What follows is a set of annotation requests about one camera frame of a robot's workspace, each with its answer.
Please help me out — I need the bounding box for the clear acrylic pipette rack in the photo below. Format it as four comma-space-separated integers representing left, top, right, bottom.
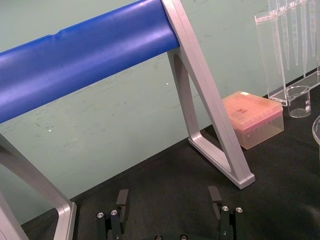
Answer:
254, 0, 320, 107

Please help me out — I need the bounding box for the black table cloth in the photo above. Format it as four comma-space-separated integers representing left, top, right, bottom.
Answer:
20, 72, 320, 240

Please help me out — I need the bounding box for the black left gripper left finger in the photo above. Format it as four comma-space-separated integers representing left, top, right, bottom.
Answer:
96, 188, 131, 240

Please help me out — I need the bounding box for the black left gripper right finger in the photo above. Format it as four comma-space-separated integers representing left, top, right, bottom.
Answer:
207, 185, 245, 240

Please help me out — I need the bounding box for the orange translucent pipette tip box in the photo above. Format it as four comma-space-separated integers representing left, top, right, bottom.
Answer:
222, 90, 285, 151

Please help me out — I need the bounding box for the grey stand with blue roll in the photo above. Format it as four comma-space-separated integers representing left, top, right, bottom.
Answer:
0, 0, 256, 240

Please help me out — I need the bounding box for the small clear glass beaker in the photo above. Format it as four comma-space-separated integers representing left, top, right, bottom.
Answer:
285, 85, 313, 119

